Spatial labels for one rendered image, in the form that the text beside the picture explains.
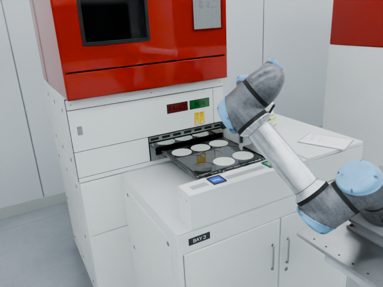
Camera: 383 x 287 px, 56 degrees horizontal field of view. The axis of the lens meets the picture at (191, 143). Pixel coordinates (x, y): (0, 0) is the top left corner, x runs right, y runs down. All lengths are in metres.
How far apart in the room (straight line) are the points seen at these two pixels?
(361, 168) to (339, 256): 0.29
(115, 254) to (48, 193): 1.52
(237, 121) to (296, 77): 3.27
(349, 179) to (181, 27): 1.02
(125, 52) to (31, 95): 1.62
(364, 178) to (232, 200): 0.48
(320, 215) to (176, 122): 0.96
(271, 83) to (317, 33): 3.41
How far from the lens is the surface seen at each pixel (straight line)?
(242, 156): 1.70
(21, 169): 3.29
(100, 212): 1.86
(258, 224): 1.49
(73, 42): 1.58
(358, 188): 1.12
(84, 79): 1.60
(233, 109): 1.14
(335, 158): 1.67
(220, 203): 1.33
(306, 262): 1.83
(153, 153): 1.82
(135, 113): 1.74
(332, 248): 1.27
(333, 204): 1.15
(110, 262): 2.04
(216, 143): 1.87
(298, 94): 4.47
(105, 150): 1.74
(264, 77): 1.14
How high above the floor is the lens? 1.55
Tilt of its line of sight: 20 degrees down
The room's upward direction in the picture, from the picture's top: 3 degrees counter-clockwise
